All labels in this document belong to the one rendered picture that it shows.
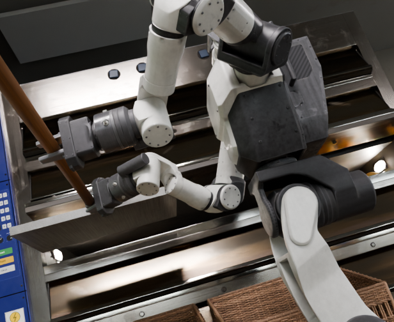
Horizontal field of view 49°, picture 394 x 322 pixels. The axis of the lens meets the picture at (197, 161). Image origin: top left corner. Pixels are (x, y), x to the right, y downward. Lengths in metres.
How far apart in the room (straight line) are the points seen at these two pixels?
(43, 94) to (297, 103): 1.49
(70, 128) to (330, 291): 0.69
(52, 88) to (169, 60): 1.53
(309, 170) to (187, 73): 1.29
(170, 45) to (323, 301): 0.66
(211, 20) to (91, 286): 1.43
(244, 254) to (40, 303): 0.89
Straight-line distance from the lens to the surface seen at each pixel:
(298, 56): 1.21
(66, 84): 2.32
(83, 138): 0.94
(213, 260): 1.95
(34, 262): 2.05
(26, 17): 3.74
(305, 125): 1.13
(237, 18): 0.92
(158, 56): 0.83
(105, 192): 1.33
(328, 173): 1.13
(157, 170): 1.25
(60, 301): 2.00
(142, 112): 0.92
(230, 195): 1.34
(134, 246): 1.97
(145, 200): 1.46
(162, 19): 0.81
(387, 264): 2.17
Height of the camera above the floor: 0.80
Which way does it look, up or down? 19 degrees up
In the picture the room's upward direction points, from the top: 17 degrees counter-clockwise
